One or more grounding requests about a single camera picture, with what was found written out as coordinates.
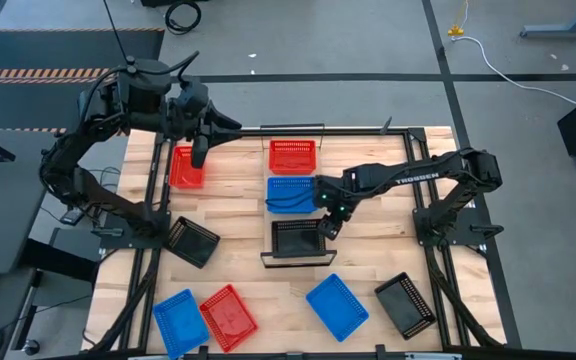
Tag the black round caster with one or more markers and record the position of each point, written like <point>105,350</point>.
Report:
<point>31,347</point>

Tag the black box under desk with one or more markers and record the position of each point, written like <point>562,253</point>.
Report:
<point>53,257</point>

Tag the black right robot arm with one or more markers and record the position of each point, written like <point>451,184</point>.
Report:
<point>418,177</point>

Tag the black aluminium table frame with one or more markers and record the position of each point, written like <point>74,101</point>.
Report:
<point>358,132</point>

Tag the black plastic basket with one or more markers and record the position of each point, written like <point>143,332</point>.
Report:
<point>193,244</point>
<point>295,240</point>
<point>403,306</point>

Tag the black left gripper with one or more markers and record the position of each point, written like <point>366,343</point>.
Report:
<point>190,112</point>

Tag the black floor mat striped edge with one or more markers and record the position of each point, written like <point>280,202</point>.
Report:
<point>18,55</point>

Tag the grey desk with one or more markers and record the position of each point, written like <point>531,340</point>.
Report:
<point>13,210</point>

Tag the wooden board tray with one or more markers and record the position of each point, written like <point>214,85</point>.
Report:
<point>298,260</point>

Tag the black power adapter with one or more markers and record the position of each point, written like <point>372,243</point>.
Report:
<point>72,216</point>

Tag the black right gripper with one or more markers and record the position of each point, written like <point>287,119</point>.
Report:
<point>333,192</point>

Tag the grey metal table leg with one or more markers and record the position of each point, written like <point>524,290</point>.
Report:
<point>558,32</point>

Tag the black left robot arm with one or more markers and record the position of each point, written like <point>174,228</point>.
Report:
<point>133,95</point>

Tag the blue plastic basket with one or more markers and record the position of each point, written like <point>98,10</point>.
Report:
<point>337,307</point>
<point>288,190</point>
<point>180,325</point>

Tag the red plastic basket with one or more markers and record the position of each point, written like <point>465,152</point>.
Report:
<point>228,319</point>
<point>183,175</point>
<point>292,159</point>

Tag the yellow plug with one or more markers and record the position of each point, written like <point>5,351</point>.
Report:
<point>456,31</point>

